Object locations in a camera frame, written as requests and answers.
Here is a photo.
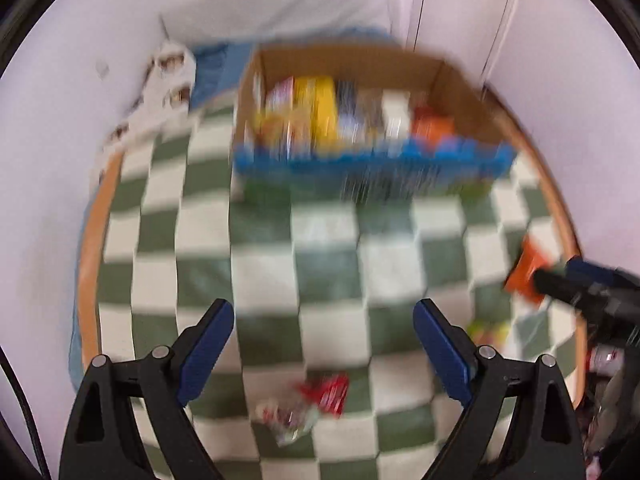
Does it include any large orange snack packet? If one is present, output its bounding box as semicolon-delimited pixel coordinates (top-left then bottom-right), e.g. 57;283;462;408
503;234;554;310

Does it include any colourful candy ball bag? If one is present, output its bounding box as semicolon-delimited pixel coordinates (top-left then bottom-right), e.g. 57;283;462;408
466;320;510;352

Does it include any small red chocolate packet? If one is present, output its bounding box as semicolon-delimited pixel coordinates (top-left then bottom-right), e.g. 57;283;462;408
295;373;350;417

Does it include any clear wrapped snack packet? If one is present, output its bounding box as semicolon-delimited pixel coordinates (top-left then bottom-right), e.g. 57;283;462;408
254;398;320;448

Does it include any green white checkered tablecloth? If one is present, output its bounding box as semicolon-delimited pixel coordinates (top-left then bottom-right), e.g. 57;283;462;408
71;109;586;479

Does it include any white door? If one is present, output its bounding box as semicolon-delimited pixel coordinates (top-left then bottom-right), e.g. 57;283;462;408
407;0;515;86

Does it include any cardboard milk carton box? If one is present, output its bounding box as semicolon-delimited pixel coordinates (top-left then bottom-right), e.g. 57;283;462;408
231;42;515;202

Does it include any bear print pillow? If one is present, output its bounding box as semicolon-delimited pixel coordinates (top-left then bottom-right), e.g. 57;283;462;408
94;41;196;180

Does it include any blue sheet bed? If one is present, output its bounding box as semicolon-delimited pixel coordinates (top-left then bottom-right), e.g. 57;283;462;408
190;27;399;110

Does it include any white quilted headboard cushion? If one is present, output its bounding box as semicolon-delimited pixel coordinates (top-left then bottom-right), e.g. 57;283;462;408
160;0;399;47

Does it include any wall socket left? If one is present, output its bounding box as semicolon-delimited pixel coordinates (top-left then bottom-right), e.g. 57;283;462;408
96;60;110;80

